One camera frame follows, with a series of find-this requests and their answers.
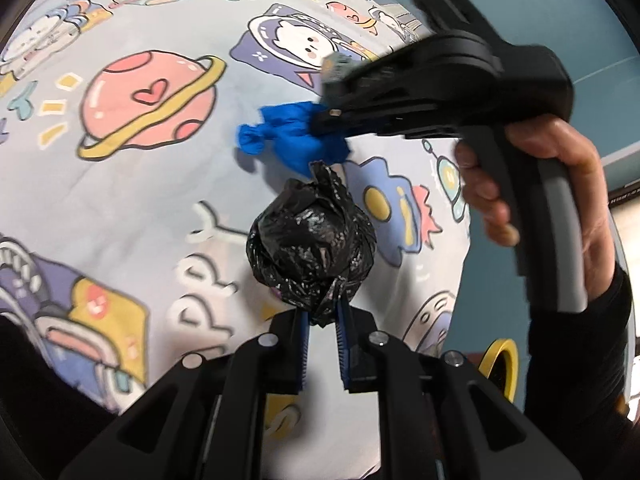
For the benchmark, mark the green silver snack wrapper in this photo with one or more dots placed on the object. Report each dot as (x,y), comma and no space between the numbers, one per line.
(337,66)

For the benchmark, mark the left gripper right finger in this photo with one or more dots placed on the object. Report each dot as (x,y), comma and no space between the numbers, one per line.
(345,341)

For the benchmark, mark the person's right hand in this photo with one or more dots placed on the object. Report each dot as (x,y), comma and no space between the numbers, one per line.
(549,137)

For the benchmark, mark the cartoon space bed sheet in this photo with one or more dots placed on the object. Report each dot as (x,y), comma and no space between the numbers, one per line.
(127,196)

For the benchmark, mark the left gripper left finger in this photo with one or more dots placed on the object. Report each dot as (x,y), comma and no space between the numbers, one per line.
(300,341)

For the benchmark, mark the yellow rimmed trash bin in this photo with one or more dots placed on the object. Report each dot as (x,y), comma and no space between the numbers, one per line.
(499,364)

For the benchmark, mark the blue plastic bag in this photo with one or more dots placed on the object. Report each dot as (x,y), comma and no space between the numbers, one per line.
(287,129)

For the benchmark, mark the black sleeved right forearm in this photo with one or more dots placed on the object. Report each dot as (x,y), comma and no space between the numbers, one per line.
(576,375)

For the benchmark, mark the round black plastic bag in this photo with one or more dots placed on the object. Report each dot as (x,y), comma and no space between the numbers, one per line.
(313,245)

